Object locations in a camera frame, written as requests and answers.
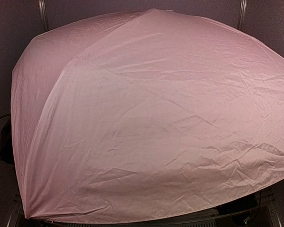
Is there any pink folding umbrella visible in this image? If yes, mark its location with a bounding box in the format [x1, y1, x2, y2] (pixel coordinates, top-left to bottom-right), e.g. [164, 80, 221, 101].
[11, 9, 284, 224]

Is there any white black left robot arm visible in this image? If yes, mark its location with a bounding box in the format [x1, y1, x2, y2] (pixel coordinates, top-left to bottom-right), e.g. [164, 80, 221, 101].
[0, 118, 15, 165]

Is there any right aluminium corner post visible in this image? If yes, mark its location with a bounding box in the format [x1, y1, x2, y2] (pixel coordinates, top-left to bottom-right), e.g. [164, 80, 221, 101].
[236, 0, 248, 30]

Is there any aluminium corner post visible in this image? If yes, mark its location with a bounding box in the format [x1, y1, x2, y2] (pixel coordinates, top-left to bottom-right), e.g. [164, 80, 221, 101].
[38, 0, 50, 32]
[236, 0, 248, 30]

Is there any left aluminium corner post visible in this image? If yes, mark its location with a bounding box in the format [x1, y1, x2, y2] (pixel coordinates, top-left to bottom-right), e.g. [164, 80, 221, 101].
[38, 0, 50, 32]

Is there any aluminium front rail frame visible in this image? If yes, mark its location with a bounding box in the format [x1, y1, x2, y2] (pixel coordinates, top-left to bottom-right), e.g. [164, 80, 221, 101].
[6, 188, 282, 227]

